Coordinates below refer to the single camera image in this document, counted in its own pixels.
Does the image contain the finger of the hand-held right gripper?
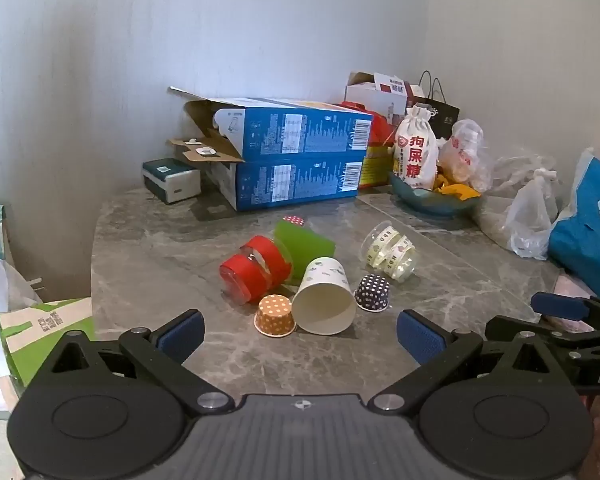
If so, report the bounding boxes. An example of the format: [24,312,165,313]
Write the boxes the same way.
[530,291,600,332]
[484,314,600,361]

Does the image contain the green-white carton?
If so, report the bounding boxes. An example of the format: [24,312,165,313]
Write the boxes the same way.
[0,297,97,386]

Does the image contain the red and yellow carton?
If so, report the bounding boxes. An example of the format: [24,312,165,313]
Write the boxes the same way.
[340,101,401,190]

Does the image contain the dark blue polka dot cup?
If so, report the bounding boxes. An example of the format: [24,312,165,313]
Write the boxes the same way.
[354,274,392,313]

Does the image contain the blue cardboard box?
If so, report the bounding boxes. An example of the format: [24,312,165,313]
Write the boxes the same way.
[169,86,374,159]
[166,135,367,212]

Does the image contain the white paper cup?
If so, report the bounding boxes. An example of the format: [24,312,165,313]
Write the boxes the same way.
[291,256,357,336]

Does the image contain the blue plastic bag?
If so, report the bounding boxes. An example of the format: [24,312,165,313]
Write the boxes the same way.
[549,132,600,303]

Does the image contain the green and white small box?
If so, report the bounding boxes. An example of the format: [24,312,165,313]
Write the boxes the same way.
[141,158,202,205]

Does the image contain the teal bowl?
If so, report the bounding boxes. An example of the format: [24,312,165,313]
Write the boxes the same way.
[389,170,485,218]

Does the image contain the red plastic cup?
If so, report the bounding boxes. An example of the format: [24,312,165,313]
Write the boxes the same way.
[218,235,292,306]

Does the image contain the clear bag of snacks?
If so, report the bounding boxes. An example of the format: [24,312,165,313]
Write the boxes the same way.
[437,119,493,193]

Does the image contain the orange polka dot paper cup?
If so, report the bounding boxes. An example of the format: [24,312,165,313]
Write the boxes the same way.
[253,294,297,337]

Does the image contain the black paper bag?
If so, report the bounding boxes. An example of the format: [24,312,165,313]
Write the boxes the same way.
[411,71,461,141]

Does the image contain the clear printed plastic cup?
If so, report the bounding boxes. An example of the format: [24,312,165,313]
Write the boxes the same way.
[361,221,421,282]

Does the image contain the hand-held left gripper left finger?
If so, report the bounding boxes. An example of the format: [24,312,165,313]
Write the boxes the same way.
[30,309,233,413]

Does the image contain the white and red carton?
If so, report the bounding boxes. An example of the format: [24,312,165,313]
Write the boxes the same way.
[345,71,426,126]

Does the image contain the clear plastic bag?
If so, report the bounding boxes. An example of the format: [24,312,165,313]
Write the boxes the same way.
[472,155,563,261]

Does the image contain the white drawstring cloth bag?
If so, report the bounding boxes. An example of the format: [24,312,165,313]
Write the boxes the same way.
[392,105,440,191]

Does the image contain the yellow snack packets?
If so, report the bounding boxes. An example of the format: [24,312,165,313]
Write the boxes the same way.
[432,172,481,201]

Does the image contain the pink packet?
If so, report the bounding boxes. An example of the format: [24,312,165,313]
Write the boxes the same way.
[552,272,598,333]

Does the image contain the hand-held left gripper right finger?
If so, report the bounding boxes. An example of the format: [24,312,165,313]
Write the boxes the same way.
[367,309,576,413]

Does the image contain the green plastic cup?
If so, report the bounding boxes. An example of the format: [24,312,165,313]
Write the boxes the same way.
[272,220,337,283]

